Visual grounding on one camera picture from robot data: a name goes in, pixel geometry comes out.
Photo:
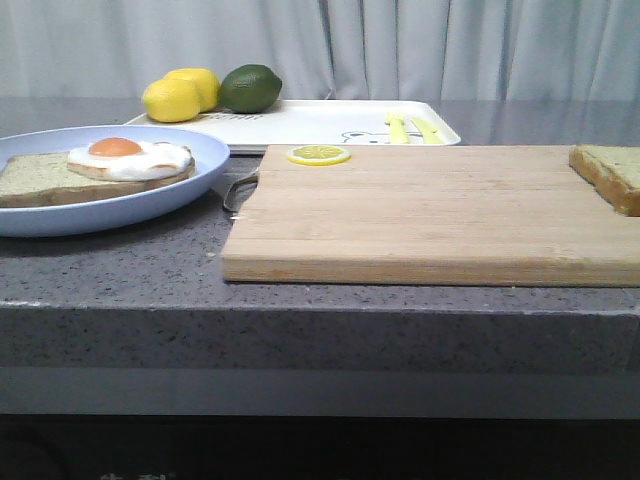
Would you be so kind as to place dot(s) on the blue plate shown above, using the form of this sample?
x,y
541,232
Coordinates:
x,y
210,153

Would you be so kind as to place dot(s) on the bread slice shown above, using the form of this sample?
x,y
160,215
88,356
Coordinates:
x,y
42,180
613,171

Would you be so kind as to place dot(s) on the white rectangular tray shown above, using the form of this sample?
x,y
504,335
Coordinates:
x,y
289,122

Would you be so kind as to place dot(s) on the lemon slice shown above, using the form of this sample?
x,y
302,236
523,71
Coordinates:
x,y
318,155

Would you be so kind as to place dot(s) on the yellow plastic fork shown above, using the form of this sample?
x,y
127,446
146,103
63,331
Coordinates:
x,y
397,132

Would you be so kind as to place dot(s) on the wooden cutting board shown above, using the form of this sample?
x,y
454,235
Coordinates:
x,y
453,215

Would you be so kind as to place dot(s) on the yellow plastic knife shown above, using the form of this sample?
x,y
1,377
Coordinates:
x,y
428,131

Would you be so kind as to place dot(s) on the green lime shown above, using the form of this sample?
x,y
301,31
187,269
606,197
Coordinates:
x,y
250,88

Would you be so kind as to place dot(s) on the rear yellow lemon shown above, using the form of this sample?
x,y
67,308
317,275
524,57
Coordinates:
x,y
206,82

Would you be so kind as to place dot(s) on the yellow lemon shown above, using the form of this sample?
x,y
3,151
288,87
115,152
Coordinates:
x,y
171,100
206,82

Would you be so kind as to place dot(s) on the front yellow lemon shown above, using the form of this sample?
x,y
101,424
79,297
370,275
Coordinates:
x,y
171,100

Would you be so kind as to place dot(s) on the fried egg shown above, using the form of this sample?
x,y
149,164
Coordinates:
x,y
122,159

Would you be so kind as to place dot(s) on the grey curtain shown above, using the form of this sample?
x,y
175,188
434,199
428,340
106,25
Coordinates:
x,y
413,50

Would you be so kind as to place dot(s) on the metal cutting board handle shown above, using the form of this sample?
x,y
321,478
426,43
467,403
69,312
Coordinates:
x,y
228,203

